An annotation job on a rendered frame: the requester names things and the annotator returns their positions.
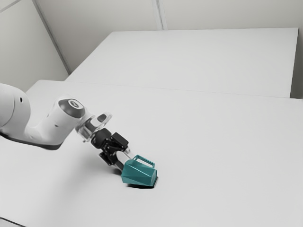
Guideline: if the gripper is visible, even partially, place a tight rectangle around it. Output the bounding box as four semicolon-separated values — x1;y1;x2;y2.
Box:
90;129;134;175

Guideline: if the teal faceted mug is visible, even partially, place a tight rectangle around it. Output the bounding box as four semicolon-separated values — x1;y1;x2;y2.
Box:
120;155;158;189

